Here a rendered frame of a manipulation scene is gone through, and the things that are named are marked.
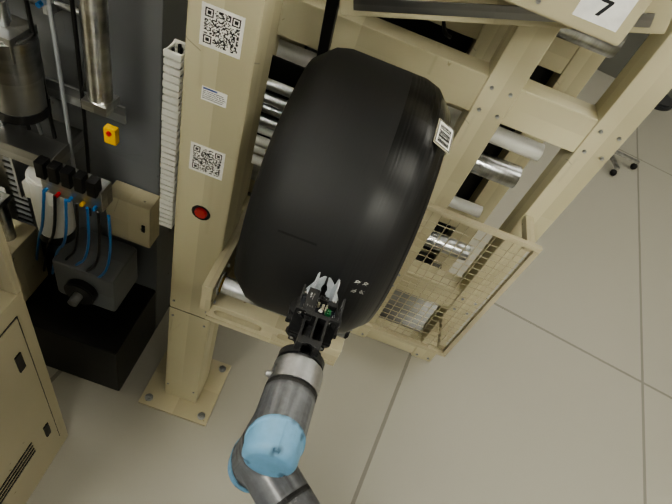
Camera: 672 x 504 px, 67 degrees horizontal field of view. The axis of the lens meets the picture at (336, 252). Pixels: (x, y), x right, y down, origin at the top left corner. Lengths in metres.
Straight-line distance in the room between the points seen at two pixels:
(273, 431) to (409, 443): 1.63
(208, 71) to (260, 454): 0.66
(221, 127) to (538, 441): 2.04
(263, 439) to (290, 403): 0.06
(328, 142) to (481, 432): 1.81
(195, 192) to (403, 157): 0.51
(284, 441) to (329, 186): 0.42
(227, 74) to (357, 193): 0.32
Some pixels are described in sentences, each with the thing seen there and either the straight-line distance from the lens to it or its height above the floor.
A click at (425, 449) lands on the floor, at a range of 2.29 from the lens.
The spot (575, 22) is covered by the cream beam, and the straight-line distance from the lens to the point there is 1.14.
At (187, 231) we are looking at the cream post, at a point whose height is 0.98.
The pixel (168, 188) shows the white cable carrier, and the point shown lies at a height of 1.09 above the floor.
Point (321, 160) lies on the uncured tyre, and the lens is 0.87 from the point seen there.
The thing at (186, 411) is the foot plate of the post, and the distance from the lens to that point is 2.09.
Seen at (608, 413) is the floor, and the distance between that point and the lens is 2.94.
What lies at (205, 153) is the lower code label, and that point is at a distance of 1.10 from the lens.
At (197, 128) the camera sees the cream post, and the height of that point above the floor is 1.29.
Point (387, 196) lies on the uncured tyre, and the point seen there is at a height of 1.41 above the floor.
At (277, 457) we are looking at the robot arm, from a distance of 0.67.
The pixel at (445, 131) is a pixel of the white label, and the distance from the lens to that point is 0.97.
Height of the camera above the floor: 1.95
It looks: 47 degrees down
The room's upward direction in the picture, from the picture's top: 24 degrees clockwise
